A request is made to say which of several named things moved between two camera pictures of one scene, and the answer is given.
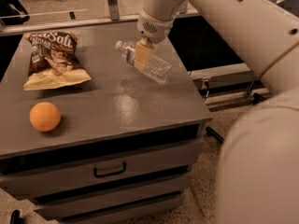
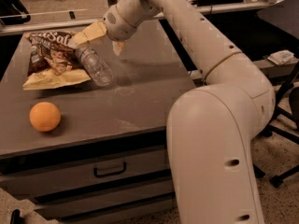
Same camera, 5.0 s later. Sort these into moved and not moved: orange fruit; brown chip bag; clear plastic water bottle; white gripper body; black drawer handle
Moved: clear plastic water bottle; white gripper body
Not moved: brown chip bag; orange fruit; black drawer handle
